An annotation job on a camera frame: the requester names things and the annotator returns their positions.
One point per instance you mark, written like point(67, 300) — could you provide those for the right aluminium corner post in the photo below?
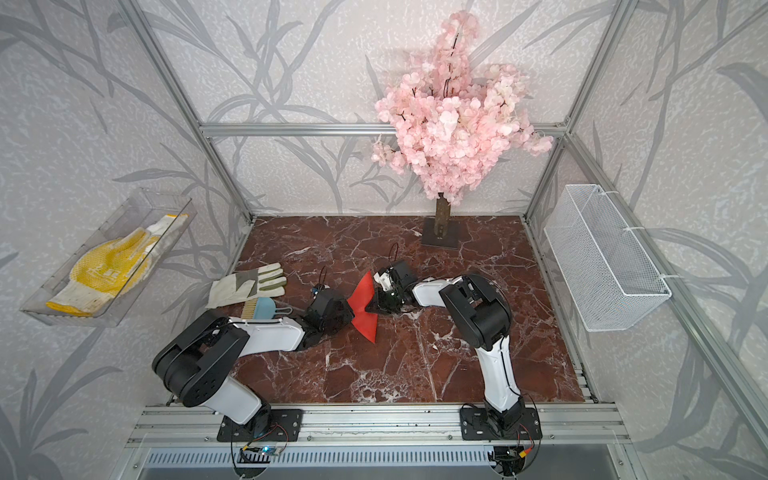
point(618, 22)

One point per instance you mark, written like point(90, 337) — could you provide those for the white wire mesh basket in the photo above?
point(611, 278)

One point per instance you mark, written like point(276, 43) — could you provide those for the light blue straw brush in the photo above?
point(263, 308)

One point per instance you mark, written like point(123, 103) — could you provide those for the clear plastic wall tray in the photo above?
point(141, 209)

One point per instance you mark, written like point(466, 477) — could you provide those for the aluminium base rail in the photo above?
point(384, 425)

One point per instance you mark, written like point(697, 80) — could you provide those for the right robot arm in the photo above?
point(482, 316)

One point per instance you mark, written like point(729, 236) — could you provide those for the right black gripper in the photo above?
point(377, 304)

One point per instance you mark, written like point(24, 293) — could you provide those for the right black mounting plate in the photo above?
point(523, 424)

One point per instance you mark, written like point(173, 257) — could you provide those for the left circuit board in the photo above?
point(253, 454)

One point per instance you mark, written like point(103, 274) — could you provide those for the aluminium frame corner post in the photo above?
point(138, 23)

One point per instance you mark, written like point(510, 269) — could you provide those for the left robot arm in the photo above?
point(196, 365)

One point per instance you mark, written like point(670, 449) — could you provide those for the black mounting plate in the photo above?
point(523, 424)
point(276, 425)

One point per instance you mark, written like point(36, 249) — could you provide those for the pink cherry blossom tree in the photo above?
point(451, 128)

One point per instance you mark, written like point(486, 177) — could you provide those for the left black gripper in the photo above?
point(347, 312)

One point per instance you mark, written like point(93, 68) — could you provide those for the white grey work glove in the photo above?
point(265, 281)

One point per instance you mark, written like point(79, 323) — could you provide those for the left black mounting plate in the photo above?
point(276, 425)

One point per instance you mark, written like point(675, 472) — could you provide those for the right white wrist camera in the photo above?
point(383, 281)

